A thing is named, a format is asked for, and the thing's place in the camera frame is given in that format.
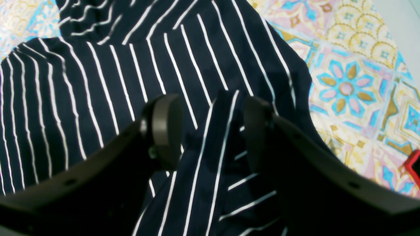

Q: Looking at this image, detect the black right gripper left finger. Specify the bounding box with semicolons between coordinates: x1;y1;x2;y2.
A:
0;94;182;236

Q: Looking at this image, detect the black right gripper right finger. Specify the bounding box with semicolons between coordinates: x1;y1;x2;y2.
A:
243;97;419;236

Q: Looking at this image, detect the navy white striped T-shirt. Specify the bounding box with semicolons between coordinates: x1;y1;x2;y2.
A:
1;0;325;236

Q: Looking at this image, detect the red orange table clamp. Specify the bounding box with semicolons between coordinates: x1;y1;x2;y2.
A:
403;149;420;187

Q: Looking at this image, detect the colourful patterned tablecloth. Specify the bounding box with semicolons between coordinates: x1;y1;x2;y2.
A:
1;0;419;197

